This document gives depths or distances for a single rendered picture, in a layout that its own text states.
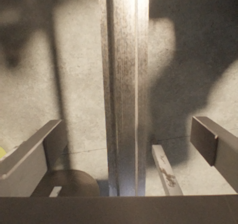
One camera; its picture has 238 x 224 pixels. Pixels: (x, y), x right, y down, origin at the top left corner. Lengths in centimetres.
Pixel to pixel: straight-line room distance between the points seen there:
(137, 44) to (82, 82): 81
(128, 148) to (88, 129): 85
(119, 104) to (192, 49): 87
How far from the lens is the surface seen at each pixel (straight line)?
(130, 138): 25
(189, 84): 107
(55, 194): 101
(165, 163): 89
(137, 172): 30
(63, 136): 16
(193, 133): 17
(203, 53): 109
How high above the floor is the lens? 98
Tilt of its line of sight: 74 degrees down
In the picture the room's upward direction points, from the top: 177 degrees counter-clockwise
